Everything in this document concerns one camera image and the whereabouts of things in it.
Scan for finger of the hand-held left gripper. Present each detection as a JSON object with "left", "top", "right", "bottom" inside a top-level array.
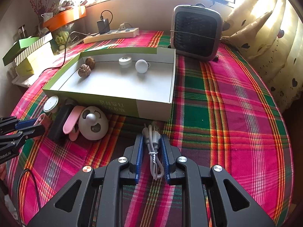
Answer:
[
  {"left": 0, "top": 126, "right": 45, "bottom": 155},
  {"left": 0, "top": 116, "right": 39, "bottom": 136}
]

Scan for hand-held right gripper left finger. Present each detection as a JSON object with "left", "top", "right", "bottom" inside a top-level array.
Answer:
[{"left": 27, "top": 134, "right": 144, "bottom": 227}]

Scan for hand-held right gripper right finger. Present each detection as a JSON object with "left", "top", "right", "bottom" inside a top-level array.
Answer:
[{"left": 160, "top": 134, "right": 276, "bottom": 227}]

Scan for pink clip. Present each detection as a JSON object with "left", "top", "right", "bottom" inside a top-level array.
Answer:
[
  {"left": 33, "top": 113, "right": 50, "bottom": 140},
  {"left": 63, "top": 106, "right": 83, "bottom": 141}
]

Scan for white charging cable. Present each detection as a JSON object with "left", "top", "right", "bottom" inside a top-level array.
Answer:
[{"left": 141, "top": 122, "right": 165, "bottom": 181}]

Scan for black rectangular device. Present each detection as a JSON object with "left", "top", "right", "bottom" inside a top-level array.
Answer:
[{"left": 48, "top": 100, "right": 74, "bottom": 145}]

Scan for white dome panda toy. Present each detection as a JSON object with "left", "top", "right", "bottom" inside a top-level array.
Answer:
[{"left": 78, "top": 106, "right": 109, "bottom": 140}]

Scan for green and white cardboard box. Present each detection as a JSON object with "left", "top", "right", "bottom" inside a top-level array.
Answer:
[{"left": 43, "top": 47, "right": 177, "bottom": 119}]

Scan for white mushroom-shaped plug light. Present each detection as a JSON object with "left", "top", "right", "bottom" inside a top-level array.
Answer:
[{"left": 135, "top": 59, "right": 152, "bottom": 74}]

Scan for white round container clear lid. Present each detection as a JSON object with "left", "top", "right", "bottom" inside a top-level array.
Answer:
[{"left": 118, "top": 56, "right": 132, "bottom": 67}]

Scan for striped cardboard box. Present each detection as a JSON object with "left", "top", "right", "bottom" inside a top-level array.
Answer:
[{"left": 15, "top": 32, "right": 53, "bottom": 65}]

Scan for green box lid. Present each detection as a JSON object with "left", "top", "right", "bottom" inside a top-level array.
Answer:
[{"left": 2, "top": 37, "right": 39, "bottom": 65}]

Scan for green tin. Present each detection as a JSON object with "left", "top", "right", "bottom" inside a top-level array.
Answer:
[{"left": 53, "top": 30, "right": 69, "bottom": 49}]

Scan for orange tray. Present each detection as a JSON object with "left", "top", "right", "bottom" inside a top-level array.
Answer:
[{"left": 43, "top": 5, "right": 87, "bottom": 32}]

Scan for red flower branches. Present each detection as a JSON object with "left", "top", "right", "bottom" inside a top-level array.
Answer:
[{"left": 25, "top": 0, "right": 56, "bottom": 23}]

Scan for beige power strip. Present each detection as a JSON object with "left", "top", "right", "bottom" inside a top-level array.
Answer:
[{"left": 83, "top": 28, "right": 140, "bottom": 44}]

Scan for black charger adapter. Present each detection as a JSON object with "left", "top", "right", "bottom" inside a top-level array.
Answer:
[{"left": 97, "top": 18, "right": 110, "bottom": 35}]

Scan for pile of papers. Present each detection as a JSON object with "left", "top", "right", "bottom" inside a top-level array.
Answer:
[{"left": 51, "top": 0, "right": 86, "bottom": 13}]

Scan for grey space heater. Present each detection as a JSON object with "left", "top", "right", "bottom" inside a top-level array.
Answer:
[{"left": 170, "top": 3, "right": 223, "bottom": 62}]

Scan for cream heart print curtain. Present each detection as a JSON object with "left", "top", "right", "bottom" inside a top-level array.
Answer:
[{"left": 221, "top": 0, "right": 303, "bottom": 111}]

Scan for black braided cable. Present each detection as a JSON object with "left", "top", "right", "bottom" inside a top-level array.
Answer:
[{"left": 18, "top": 169, "right": 43, "bottom": 227}]

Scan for black power strip cable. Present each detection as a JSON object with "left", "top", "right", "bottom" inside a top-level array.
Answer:
[{"left": 38, "top": 31, "right": 86, "bottom": 76}]

